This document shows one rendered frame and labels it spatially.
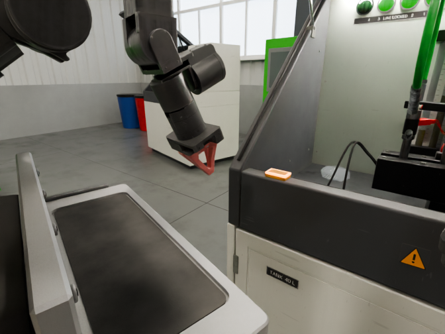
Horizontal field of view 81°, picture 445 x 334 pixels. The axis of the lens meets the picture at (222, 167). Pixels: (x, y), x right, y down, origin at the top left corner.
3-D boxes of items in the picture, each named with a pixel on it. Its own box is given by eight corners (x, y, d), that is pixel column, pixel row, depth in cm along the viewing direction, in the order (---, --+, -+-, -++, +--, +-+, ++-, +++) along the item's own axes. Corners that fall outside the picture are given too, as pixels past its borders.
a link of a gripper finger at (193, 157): (209, 158, 58) (193, 121, 53) (230, 166, 53) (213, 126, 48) (186, 176, 55) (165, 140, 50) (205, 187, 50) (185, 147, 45)
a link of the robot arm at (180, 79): (141, 79, 43) (155, 79, 38) (174, 61, 45) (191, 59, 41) (160, 116, 46) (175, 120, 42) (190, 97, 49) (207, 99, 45)
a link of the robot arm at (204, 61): (124, 40, 41) (145, 34, 35) (180, 14, 46) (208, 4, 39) (159, 109, 48) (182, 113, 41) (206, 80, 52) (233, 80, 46)
